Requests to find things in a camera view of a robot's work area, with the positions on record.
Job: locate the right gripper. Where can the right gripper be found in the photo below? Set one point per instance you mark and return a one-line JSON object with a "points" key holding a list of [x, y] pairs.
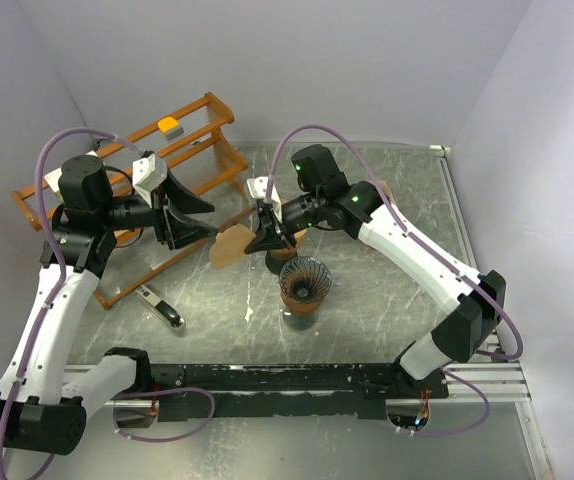
{"points": [[272, 236]]}

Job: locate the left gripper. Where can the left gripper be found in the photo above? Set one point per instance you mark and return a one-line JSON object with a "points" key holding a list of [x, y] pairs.
{"points": [[170, 229]]}

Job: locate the dark glass carafe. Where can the dark glass carafe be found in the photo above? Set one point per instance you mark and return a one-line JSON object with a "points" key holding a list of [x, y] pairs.
{"points": [[276, 259]]}

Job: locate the clear glass ribbed dripper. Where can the clear glass ribbed dripper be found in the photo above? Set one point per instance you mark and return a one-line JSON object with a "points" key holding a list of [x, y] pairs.
{"points": [[305, 280]]}

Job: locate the grey glass carafe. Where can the grey glass carafe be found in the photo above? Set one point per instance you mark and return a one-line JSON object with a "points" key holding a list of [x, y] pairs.
{"points": [[298, 321]]}

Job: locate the orange coffee filter box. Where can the orange coffee filter box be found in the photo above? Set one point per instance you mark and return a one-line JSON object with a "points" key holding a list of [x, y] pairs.
{"points": [[387, 192]]}

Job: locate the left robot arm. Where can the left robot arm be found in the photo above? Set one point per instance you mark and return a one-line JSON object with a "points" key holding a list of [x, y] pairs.
{"points": [[39, 411]]}

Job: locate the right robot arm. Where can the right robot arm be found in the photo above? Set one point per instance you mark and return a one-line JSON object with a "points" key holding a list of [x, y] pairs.
{"points": [[470, 300]]}

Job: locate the silver black coffee scoop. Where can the silver black coffee scoop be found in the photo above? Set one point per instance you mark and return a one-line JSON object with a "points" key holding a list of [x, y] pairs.
{"points": [[165, 311]]}

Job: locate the orange wooden rack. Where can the orange wooden rack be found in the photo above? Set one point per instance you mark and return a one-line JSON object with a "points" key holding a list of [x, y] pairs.
{"points": [[204, 161]]}

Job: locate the orange grey small box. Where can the orange grey small box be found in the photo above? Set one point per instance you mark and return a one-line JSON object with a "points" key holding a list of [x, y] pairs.
{"points": [[170, 128]]}

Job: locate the white flat box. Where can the white flat box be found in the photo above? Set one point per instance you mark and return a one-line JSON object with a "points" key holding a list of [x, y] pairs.
{"points": [[52, 179]]}

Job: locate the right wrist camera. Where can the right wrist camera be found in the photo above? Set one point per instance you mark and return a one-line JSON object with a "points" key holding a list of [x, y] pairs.
{"points": [[256, 189]]}

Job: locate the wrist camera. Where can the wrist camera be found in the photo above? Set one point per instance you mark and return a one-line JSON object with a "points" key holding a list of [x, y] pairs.
{"points": [[256, 189], [148, 173]]}

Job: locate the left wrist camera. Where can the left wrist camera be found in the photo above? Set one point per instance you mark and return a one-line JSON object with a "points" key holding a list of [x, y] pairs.
{"points": [[148, 173]]}

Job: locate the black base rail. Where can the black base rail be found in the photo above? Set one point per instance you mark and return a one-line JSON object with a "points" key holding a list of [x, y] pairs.
{"points": [[363, 390]]}

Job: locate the aluminium frame rail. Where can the aluminium frame rail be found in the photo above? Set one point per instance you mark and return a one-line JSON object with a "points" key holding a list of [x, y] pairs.
{"points": [[498, 381]]}

